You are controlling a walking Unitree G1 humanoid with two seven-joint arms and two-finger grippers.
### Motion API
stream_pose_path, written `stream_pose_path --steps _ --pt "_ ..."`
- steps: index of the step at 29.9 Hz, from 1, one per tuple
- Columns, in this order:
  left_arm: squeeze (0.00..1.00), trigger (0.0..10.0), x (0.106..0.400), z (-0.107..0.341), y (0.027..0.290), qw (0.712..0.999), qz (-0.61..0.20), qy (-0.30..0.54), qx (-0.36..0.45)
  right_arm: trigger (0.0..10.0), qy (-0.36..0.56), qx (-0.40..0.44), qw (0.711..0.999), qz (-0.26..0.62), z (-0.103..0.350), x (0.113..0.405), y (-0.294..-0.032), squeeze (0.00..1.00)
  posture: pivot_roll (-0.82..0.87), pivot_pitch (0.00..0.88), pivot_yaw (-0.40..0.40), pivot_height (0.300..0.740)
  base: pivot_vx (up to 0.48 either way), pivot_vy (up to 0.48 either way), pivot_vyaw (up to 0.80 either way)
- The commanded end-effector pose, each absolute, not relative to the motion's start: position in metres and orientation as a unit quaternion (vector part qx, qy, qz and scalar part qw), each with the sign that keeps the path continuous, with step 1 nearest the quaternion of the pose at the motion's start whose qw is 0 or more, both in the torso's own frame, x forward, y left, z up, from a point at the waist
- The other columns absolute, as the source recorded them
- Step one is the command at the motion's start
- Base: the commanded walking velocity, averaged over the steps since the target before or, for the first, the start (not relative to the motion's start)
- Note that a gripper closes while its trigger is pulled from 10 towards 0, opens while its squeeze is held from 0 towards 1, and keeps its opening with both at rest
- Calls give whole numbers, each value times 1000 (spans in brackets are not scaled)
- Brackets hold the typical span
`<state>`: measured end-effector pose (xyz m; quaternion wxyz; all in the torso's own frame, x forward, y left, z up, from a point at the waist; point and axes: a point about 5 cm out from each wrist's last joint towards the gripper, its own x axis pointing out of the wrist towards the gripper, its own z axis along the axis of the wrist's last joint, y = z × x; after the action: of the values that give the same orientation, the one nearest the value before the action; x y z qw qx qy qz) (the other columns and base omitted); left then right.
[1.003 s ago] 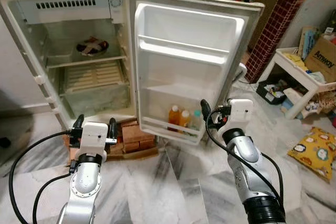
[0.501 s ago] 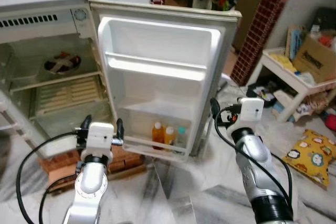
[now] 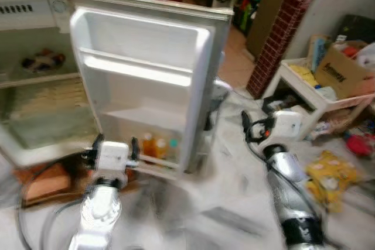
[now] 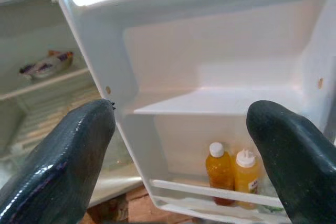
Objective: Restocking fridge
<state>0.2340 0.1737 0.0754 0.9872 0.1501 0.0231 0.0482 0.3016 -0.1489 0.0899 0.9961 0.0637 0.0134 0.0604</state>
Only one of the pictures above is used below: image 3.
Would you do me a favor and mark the yellow printed snack bag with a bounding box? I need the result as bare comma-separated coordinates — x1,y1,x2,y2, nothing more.
305,150,358,213

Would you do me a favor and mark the brown wooden door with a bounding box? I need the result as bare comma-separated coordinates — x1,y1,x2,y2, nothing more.
245,0,298,59

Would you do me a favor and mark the brown cardboard box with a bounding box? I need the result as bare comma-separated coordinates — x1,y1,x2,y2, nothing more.
315,40,375,100

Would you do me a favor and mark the low white shelf rack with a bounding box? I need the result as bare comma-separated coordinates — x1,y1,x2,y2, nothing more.
278,57,375,143

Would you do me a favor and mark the dark food bag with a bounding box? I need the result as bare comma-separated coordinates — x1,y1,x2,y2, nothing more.
21,49,67,74

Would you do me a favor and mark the white fridge door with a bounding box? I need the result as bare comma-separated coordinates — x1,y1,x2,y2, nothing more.
62,0,235,176

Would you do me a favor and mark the yellow packet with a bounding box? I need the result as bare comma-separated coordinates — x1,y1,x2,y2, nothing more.
291,64,321,88

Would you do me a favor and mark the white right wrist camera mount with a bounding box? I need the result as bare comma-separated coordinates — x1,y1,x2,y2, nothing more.
271,109,303,141

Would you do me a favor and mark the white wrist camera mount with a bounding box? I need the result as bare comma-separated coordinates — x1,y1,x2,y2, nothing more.
271,109,303,141
97,141,131,173

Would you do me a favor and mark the red plastic item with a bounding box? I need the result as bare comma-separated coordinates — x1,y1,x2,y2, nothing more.
345,133,375,157

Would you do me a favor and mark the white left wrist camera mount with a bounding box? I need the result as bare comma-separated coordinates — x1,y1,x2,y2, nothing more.
97,141,131,173

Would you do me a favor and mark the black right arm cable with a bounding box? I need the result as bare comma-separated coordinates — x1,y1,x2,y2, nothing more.
242,122,282,186

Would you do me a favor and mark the black bag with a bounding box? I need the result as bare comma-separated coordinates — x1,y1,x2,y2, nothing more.
337,15,375,46

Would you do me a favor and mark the orange drink bottle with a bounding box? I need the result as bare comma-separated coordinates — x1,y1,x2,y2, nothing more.
141,133,156,159
154,138,169,160

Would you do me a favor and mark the white fridge body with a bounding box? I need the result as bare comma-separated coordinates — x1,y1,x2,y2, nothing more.
0,0,103,170

